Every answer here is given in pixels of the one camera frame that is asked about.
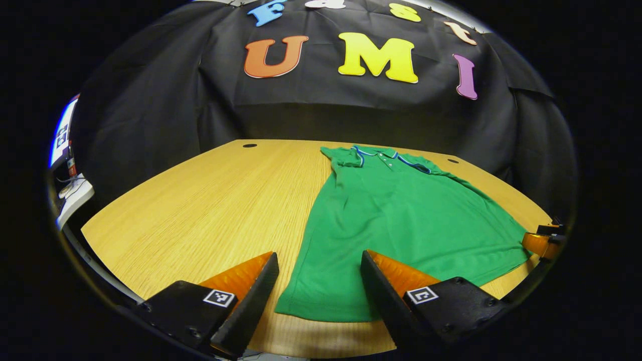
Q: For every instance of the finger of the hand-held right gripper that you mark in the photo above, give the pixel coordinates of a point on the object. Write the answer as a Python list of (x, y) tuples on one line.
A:
[(539, 244), (549, 230)]

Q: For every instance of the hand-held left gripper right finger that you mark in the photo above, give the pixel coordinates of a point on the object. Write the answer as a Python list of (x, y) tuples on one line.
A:
[(383, 301)]

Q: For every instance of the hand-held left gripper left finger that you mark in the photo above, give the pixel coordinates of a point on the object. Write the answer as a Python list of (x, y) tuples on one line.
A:
[(256, 301)]

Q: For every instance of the green T-shirt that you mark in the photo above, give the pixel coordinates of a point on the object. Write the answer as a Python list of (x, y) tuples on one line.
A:
[(401, 225)]

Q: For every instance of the black backdrop cloth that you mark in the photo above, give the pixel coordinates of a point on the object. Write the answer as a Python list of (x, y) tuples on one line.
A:
[(351, 115)]

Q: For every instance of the white side desk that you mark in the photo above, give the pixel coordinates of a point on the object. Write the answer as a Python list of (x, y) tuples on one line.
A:
[(75, 200)]

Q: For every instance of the red bottle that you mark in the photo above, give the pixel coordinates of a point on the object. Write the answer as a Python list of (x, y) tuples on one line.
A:
[(71, 166)]

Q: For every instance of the computer monitor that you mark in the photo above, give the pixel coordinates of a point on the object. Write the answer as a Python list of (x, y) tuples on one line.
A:
[(61, 135)]

